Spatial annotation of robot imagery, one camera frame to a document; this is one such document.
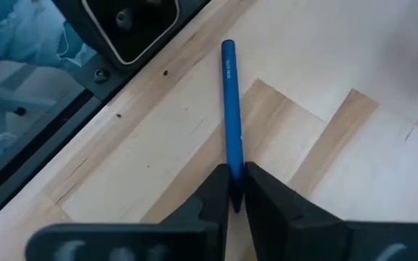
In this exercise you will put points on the blue crayon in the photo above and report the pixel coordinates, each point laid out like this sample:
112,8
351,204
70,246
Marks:
232,108

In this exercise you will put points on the light blue plastic cover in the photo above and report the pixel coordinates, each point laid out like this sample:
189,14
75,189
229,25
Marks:
13,29

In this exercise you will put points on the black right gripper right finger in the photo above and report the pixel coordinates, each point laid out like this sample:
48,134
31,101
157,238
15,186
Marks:
303,235

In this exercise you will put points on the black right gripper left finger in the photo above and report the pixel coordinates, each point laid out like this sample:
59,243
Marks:
187,239

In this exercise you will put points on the black aluminium table frame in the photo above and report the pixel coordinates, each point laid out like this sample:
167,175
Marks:
20,170

